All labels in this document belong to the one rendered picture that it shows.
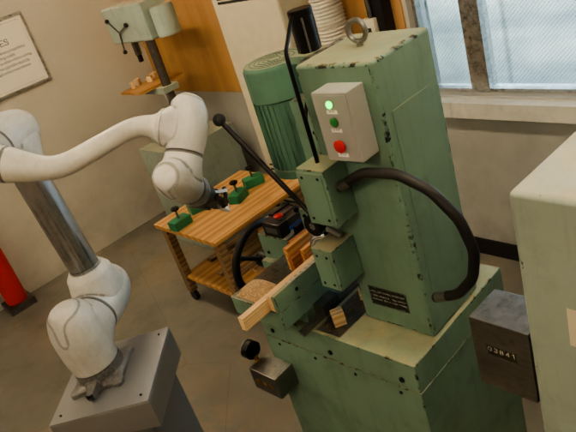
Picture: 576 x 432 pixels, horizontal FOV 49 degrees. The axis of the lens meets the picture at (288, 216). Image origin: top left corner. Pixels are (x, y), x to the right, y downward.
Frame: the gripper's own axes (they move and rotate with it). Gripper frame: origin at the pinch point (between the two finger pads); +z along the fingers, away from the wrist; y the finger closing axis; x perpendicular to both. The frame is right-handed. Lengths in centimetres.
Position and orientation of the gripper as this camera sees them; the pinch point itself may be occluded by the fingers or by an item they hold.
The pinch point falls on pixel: (223, 205)
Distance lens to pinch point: 197.0
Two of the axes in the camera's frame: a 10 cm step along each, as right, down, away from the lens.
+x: -2.8, -9.3, 2.4
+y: 9.3, -3.3, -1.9
